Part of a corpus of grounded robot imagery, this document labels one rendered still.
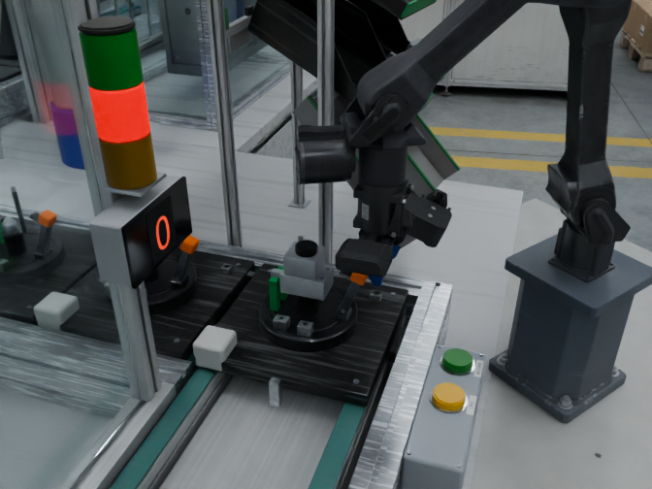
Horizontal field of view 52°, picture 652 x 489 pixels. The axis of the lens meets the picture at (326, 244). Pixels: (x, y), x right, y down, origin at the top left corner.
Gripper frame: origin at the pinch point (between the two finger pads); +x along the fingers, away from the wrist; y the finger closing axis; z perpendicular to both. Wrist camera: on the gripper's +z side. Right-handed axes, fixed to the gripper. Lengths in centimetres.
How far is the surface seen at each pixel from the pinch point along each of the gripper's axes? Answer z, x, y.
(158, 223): -18.8, -13.0, -19.6
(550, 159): 26, 110, 300
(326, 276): -6.9, 3.2, -0.6
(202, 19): -69, -7, 86
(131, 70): -19.0, -29.1, -19.8
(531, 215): 18, 23, 63
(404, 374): 5.4, 12.7, -5.8
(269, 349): -12.6, 11.6, -7.9
